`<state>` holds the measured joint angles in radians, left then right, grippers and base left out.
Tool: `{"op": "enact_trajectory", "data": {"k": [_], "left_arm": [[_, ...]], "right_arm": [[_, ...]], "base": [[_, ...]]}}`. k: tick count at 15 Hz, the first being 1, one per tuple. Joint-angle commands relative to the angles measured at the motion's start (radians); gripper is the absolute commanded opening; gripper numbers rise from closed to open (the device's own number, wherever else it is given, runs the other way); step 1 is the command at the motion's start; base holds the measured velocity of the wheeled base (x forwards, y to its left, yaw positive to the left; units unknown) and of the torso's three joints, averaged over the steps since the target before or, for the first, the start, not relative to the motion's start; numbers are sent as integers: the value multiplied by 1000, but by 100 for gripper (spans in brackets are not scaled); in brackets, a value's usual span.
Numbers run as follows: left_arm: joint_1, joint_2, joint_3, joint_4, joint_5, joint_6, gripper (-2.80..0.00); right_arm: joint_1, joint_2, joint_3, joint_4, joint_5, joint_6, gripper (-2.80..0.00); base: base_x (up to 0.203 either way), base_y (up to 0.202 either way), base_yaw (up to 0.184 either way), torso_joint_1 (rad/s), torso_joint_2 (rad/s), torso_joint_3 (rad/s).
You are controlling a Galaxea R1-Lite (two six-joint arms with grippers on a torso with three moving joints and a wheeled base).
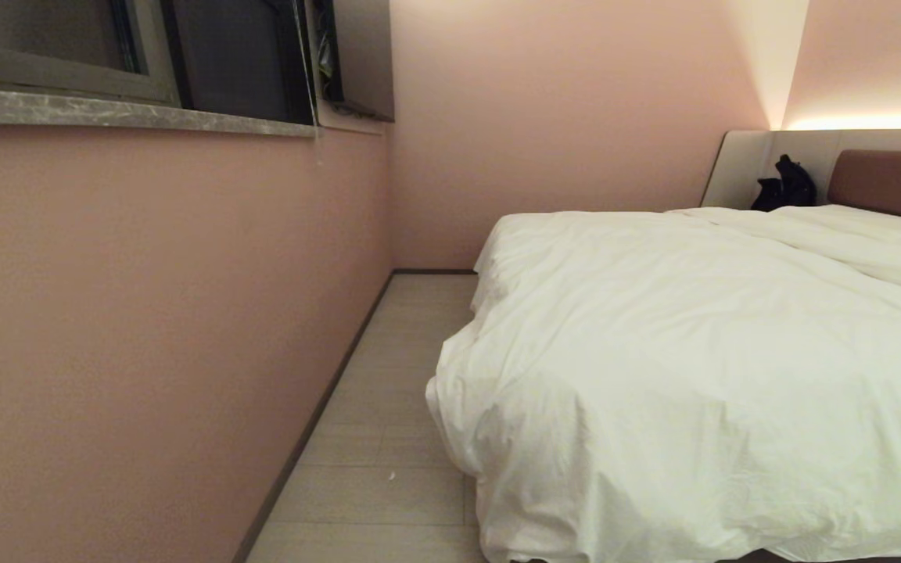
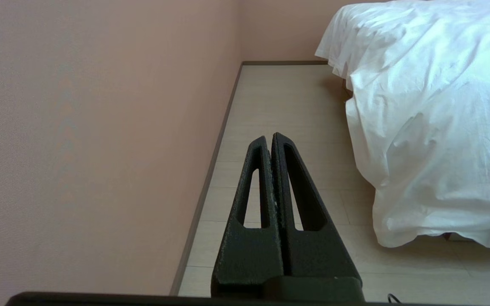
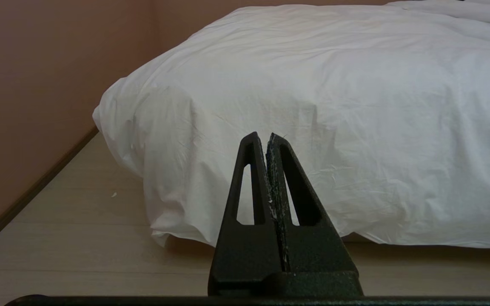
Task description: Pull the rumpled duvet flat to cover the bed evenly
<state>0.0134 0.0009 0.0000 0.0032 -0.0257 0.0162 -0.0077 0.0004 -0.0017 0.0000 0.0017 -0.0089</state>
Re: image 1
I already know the white duvet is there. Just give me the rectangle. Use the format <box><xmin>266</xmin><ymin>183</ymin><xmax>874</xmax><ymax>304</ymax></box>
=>
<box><xmin>425</xmin><ymin>206</ymin><xmax>901</xmax><ymax>563</ymax></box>

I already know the pale padded headboard panel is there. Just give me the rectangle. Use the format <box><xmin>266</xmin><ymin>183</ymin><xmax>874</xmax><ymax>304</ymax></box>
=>
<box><xmin>700</xmin><ymin>128</ymin><xmax>901</xmax><ymax>210</ymax></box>

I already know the black bag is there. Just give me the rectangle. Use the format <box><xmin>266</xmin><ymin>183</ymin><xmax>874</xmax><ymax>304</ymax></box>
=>
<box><xmin>750</xmin><ymin>154</ymin><xmax>817</xmax><ymax>213</ymax></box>

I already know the grey marble window sill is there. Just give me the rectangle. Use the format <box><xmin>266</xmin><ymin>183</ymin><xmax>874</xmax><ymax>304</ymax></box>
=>
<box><xmin>0</xmin><ymin>87</ymin><xmax>387</xmax><ymax>139</ymax></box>

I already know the white pillow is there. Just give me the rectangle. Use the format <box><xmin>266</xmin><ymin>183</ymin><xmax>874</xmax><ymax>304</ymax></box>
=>
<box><xmin>770</xmin><ymin>204</ymin><xmax>901</xmax><ymax>259</ymax></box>

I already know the brown headboard cushion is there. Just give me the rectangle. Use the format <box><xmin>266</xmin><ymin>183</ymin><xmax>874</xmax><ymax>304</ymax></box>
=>
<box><xmin>827</xmin><ymin>149</ymin><xmax>901</xmax><ymax>226</ymax></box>

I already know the white blind cord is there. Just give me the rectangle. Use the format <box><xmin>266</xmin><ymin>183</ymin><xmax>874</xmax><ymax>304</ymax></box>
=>
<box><xmin>292</xmin><ymin>0</ymin><xmax>325</xmax><ymax>167</ymax></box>

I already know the window with grey frame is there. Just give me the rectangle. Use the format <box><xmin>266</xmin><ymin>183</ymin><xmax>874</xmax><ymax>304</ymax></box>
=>
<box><xmin>0</xmin><ymin>0</ymin><xmax>396</xmax><ymax>126</ymax></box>

